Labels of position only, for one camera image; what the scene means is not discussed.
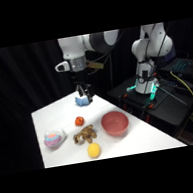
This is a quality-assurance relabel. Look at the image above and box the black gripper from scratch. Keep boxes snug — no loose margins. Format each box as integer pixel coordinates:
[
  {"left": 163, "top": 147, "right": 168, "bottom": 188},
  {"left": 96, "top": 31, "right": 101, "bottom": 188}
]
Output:
[{"left": 69, "top": 67, "right": 96, "bottom": 105}]

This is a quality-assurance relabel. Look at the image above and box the red ball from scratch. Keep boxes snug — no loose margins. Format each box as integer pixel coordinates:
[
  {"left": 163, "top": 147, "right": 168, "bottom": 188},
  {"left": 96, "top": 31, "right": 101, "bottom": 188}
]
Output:
[{"left": 73, "top": 115, "right": 87, "bottom": 128}]

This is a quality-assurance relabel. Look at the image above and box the pink bowl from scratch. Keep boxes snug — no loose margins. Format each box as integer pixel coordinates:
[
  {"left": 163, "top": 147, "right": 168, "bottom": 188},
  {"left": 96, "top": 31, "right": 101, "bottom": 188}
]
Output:
[{"left": 99, "top": 109, "right": 132, "bottom": 140}]

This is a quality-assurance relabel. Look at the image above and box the yellow ball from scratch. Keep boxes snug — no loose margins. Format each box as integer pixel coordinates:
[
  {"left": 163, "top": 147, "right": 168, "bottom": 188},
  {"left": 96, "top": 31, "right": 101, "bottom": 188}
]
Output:
[{"left": 86, "top": 142, "right": 103, "bottom": 160}]

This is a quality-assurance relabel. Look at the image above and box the blue plush toy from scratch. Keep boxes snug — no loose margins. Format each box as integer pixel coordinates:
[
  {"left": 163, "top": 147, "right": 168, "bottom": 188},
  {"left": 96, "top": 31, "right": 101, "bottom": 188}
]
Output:
[{"left": 74, "top": 93, "right": 94, "bottom": 108}]

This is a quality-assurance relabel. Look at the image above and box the brown tiger plush toy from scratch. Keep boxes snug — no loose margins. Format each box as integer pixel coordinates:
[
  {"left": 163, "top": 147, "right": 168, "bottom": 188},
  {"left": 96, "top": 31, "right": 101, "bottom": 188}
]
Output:
[{"left": 71, "top": 123, "right": 100, "bottom": 147}]

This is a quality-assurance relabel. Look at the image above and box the pastel white pink plush toy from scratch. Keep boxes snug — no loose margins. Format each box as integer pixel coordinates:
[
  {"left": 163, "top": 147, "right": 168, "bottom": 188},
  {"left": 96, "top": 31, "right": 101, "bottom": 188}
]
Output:
[{"left": 41, "top": 127, "right": 69, "bottom": 150}]

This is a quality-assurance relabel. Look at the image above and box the black curtain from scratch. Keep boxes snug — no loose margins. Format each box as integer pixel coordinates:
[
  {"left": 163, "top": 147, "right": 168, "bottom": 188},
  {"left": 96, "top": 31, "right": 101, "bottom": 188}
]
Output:
[{"left": 0, "top": 17, "right": 193, "bottom": 177}]

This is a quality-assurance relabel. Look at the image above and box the black robot stand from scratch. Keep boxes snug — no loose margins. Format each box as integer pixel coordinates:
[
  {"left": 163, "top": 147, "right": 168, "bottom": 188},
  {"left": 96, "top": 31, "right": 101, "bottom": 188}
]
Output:
[{"left": 104, "top": 66, "right": 193, "bottom": 149}]

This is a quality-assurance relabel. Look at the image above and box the black laptop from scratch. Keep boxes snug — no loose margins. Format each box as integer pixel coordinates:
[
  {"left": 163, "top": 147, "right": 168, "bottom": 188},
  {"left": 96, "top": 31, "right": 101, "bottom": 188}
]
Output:
[{"left": 160, "top": 54, "right": 193, "bottom": 84}]

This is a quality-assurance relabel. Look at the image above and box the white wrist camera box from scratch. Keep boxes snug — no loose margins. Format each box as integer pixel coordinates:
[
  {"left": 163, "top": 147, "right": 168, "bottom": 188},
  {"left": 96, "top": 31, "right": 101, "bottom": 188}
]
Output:
[{"left": 54, "top": 60, "right": 71, "bottom": 75}]

